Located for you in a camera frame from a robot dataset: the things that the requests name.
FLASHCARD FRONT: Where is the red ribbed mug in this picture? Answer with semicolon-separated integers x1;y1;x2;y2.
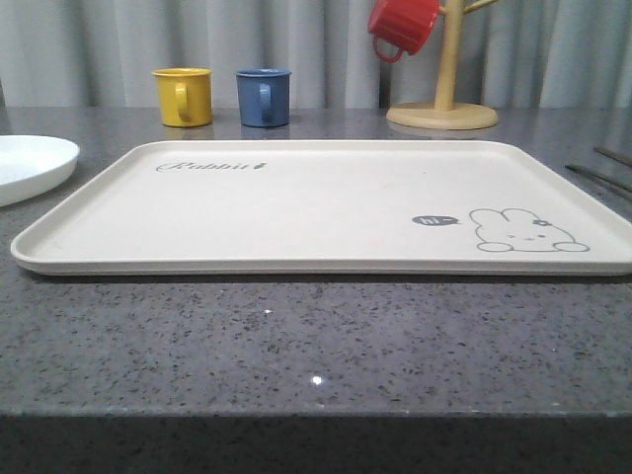
367;0;440;63

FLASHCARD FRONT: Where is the blue enamel mug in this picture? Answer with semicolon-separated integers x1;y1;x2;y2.
236;68;291;127

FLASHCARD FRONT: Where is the wooden mug tree stand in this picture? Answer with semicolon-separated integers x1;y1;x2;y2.
386;0;498;130

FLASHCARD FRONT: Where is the silver metal fork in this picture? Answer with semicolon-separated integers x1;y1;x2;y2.
565;164;631;200

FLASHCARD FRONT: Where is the yellow enamel mug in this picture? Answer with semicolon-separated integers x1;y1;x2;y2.
152;67;213;127

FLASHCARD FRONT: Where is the grey curtain backdrop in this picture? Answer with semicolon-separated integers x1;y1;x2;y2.
1;1;631;109

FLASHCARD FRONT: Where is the cream rabbit serving tray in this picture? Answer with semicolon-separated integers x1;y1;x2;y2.
11;140;631;276

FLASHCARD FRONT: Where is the silver metal chopstick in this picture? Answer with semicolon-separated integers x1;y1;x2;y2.
593;147;632;167

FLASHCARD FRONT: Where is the white round plate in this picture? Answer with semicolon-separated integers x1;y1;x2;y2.
1;135;80;206

